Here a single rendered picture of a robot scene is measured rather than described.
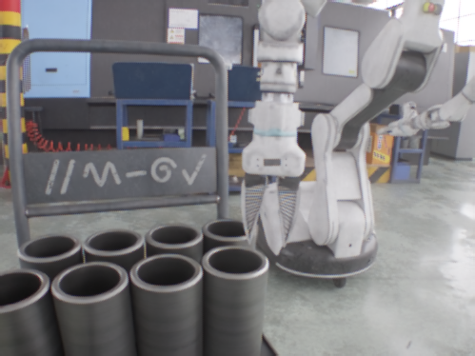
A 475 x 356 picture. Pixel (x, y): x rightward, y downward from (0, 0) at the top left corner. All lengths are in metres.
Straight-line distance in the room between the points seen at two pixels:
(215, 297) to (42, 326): 0.29
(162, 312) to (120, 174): 0.43
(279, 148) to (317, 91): 3.46
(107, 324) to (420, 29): 1.12
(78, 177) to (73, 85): 2.91
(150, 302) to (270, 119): 0.34
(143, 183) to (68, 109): 2.94
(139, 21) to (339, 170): 2.89
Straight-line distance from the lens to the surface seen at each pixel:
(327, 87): 4.02
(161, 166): 0.87
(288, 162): 0.51
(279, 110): 0.49
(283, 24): 0.50
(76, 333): 0.57
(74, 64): 3.76
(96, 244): 0.74
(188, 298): 0.55
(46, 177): 0.88
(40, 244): 0.76
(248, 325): 0.63
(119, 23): 3.81
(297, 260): 1.44
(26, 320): 0.56
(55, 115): 3.80
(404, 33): 1.11
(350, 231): 1.43
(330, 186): 1.39
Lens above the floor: 0.82
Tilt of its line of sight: 14 degrees down
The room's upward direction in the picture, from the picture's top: 3 degrees clockwise
